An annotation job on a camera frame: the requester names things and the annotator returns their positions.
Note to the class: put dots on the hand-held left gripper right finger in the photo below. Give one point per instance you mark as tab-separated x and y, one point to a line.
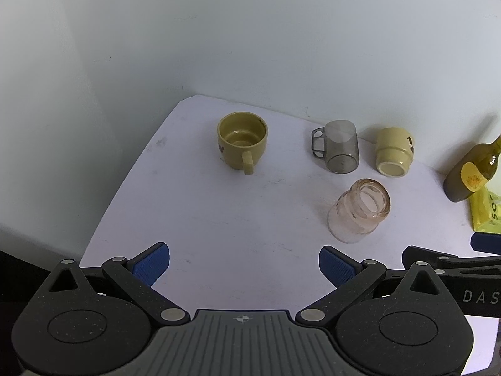
337	269

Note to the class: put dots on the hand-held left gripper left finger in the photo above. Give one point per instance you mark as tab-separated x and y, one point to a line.
150	267

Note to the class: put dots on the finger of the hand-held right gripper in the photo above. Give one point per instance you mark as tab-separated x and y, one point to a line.
486	242
450	261

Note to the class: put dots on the pink glass cup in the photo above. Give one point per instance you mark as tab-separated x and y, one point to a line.
358	211

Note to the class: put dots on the grey transparent cup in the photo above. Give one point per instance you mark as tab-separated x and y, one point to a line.
339	148

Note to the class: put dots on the cream ceramic cup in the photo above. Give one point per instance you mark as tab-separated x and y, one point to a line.
393	152

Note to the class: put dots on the yellow packet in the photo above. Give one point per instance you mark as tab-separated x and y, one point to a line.
487	212

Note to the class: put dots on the olive green glass bottle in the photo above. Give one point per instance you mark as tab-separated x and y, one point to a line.
473	169

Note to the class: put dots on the mustard yellow mug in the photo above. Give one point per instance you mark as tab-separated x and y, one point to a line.
242	145

